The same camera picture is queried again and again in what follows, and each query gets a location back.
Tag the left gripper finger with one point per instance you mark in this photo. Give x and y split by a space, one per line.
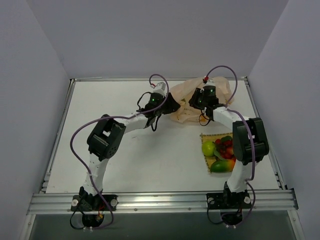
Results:
169 110
172 103

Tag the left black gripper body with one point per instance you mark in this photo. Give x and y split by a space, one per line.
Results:
171 106

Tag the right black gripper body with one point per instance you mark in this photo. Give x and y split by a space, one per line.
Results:
194 101

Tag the translucent plastic bag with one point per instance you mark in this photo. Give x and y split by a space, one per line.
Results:
183 92

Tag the green fake pear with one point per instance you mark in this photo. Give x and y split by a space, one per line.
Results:
208 148

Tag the red fake fruit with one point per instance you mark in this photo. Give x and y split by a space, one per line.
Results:
224 149

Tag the orange fake fruit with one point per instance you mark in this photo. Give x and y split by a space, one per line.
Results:
221 166

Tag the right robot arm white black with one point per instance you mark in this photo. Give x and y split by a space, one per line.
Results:
250 143

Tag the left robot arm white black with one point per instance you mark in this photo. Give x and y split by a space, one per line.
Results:
105 138

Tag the yellow woven bamboo mat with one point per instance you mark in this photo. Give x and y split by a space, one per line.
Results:
212 137

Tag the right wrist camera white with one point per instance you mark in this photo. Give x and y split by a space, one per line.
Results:
207 81

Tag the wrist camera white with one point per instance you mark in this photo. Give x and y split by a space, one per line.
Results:
159 88
207 81

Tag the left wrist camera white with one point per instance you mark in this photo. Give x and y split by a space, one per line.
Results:
159 88

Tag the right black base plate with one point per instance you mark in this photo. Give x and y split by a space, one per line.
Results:
219 200

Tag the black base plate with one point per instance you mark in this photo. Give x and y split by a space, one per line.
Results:
219 200
88 203

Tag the aluminium front rail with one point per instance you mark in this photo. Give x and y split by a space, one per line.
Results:
165 202

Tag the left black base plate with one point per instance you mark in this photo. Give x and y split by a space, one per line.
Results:
88 203

